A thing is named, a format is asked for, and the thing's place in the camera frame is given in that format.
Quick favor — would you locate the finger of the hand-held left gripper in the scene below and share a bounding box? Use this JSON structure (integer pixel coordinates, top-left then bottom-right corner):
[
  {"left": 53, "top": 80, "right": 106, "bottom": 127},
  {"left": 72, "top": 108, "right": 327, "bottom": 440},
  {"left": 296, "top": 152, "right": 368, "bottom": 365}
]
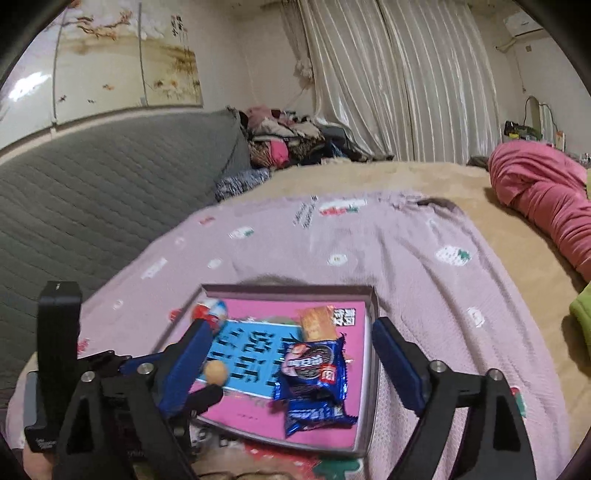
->
[
  {"left": 181, "top": 383, "right": 226, "bottom": 419},
  {"left": 78, "top": 349, "right": 165, "bottom": 373}
]

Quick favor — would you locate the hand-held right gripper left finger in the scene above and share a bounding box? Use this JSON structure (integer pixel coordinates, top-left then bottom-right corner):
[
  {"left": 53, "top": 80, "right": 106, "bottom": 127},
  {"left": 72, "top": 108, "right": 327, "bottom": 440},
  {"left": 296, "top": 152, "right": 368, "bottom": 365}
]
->
[{"left": 52, "top": 318, "right": 219, "bottom": 480}]

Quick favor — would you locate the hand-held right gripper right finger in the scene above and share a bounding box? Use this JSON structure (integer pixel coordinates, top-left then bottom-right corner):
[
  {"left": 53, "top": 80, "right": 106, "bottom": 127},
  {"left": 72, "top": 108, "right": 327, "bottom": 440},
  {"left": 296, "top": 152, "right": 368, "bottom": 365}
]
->
[{"left": 372, "top": 316, "right": 537, "bottom": 480}]

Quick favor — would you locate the walnut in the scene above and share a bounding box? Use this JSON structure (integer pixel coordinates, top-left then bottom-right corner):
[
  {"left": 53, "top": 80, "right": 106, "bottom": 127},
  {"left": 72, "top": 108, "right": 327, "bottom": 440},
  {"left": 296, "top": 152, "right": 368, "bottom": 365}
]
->
[{"left": 204, "top": 360, "right": 229, "bottom": 386}]

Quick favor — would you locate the grey cardboard box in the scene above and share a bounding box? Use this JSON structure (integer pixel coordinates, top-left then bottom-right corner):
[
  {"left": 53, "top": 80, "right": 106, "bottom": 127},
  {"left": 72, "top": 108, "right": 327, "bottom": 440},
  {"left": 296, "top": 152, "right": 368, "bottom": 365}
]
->
[{"left": 152, "top": 284, "right": 380, "bottom": 457}]

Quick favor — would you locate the blue white toy egg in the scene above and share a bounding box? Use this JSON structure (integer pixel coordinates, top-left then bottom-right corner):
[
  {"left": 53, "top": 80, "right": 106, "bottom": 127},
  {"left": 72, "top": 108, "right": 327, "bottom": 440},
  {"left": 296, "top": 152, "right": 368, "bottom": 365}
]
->
[{"left": 191, "top": 298, "right": 229, "bottom": 330}]

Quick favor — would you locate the blue pink cookie packet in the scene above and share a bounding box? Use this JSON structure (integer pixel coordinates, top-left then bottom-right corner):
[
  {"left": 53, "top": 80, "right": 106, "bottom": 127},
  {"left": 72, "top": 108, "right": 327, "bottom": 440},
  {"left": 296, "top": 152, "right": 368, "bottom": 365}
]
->
[{"left": 272, "top": 337, "right": 349, "bottom": 402}]

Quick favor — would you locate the small blue cookie packet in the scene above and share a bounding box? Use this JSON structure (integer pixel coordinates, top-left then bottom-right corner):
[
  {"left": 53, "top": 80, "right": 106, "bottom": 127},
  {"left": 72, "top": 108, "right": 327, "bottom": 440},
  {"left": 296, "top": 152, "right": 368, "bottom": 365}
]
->
[{"left": 283, "top": 399, "right": 358, "bottom": 438}]

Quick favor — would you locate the orange biscuit packet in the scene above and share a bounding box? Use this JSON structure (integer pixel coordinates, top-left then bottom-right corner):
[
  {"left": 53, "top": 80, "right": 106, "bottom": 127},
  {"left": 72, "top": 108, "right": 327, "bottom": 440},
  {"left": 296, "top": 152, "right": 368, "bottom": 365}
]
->
[{"left": 298, "top": 305, "right": 335, "bottom": 342}]

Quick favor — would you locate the pink strawberry printed blanket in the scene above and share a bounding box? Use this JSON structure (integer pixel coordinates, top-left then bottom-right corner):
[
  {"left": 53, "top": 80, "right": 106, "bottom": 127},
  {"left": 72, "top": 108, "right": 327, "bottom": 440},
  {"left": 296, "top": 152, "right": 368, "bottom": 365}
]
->
[{"left": 7, "top": 194, "right": 583, "bottom": 480}]

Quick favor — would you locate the grey quilted headboard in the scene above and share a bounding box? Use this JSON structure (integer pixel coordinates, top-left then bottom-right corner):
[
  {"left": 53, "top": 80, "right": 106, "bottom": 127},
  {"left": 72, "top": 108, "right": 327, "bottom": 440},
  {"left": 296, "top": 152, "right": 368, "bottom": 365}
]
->
[{"left": 0, "top": 108, "right": 252, "bottom": 402}]

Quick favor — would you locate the dark patterned cloth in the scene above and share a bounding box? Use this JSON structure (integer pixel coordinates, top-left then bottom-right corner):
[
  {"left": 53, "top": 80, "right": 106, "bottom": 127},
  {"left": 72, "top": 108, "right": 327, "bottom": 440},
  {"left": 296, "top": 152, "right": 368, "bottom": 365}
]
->
[{"left": 215, "top": 167, "right": 273, "bottom": 203}]

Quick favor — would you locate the pink quilt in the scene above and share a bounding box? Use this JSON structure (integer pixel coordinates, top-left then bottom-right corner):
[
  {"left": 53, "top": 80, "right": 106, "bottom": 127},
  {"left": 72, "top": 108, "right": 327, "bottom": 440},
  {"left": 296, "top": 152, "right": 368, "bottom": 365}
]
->
[{"left": 488, "top": 141, "right": 591, "bottom": 273}]

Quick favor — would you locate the pile of clothes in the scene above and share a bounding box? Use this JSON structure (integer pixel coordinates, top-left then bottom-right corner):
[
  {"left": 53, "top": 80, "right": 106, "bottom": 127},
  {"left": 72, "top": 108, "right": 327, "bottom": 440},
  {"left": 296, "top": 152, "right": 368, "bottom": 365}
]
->
[{"left": 235, "top": 105, "right": 393, "bottom": 169}]

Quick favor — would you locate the green black bag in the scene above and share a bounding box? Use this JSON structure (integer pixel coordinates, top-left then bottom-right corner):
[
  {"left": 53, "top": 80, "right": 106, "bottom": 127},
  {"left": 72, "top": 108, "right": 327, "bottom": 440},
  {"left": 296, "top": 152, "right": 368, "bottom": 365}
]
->
[{"left": 502, "top": 120, "right": 539, "bottom": 141}]

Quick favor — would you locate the white shiny curtain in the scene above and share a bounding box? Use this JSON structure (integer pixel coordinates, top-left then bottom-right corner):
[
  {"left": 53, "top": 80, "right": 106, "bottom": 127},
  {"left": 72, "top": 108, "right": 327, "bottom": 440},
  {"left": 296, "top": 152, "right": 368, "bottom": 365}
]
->
[{"left": 281, "top": 0, "right": 502, "bottom": 164}]

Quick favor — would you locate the white chair back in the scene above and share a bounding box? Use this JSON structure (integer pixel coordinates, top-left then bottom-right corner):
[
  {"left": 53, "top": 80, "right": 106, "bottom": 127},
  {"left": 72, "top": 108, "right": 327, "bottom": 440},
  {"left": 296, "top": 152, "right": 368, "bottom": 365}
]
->
[{"left": 523, "top": 95, "right": 555, "bottom": 139}]

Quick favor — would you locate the white air conditioner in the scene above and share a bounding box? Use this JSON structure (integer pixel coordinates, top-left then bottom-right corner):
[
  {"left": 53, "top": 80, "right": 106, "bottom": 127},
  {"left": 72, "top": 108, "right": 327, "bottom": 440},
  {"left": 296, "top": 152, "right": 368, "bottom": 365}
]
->
[{"left": 503, "top": 10, "right": 546, "bottom": 38}]

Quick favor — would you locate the wall poster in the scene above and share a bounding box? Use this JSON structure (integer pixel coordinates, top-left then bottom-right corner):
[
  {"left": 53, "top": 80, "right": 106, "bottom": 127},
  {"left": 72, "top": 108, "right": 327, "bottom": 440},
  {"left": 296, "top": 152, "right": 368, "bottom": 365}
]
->
[{"left": 0, "top": 0, "right": 204, "bottom": 151}]

